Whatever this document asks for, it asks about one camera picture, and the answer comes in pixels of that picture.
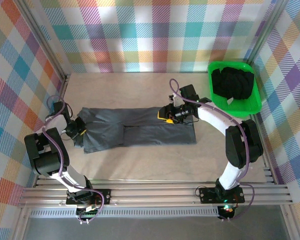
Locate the grey t-shirt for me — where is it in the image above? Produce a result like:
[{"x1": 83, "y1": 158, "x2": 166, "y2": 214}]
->
[{"x1": 73, "y1": 106, "x2": 197, "y2": 155}]

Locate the black t-shirt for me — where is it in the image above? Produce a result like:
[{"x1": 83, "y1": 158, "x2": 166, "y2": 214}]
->
[{"x1": 211, "y1": 66, "x2": 256, "y2": 101}]

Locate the green plastic basket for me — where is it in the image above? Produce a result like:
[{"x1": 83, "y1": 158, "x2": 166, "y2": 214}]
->
[{"x1": 207, "y1": 60, "x2": 263, "y2": 119}]

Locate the aluminium side rail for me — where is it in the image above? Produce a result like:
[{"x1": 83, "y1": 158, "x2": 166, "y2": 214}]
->
[
  {"x1": 33, "y1": 74, "x2": 71, "y2": 187},
  {"x1": 252, "y1": 114, "x2": 276, "y2": 186}
]

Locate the narrow aluminium rail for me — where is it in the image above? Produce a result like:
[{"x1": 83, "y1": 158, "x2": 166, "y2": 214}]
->
[{"x1": 33, "y1": 177, "x2": 277, "y2": 188}]

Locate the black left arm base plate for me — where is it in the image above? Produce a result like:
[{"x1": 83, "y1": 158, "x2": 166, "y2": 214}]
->
[{"x1": 66, "y1": 188, "x2": 112, "y2": 206}]

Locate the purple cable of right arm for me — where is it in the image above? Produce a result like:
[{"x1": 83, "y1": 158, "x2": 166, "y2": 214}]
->
[{"x1": 169, "y1": 78, "x2": 256, "y2": 223}]

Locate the wide aluminium base rail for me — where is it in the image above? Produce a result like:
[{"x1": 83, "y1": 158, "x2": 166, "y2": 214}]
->
[{"x1": 17, "y1": 186, "x2": 295, "y2": 209}]

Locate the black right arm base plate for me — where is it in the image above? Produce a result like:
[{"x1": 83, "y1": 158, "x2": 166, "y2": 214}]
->
[{"x1": 198, "y1": 186, "x2": 246, "y2": 204}]

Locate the slotted grey cable duct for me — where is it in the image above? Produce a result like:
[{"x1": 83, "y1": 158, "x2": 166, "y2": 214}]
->
[{"x1": 29, "y1": 208, "x2": 221, "y2": 219}]

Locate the aluminium frame post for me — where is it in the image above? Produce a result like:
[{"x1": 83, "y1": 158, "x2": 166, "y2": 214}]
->
[
  {"x1": 243, "y1": 0, "x2": 289, "y2": 65},
  {"x1": 14, "y1": 0, "x2": 72, "y2": 81}
]

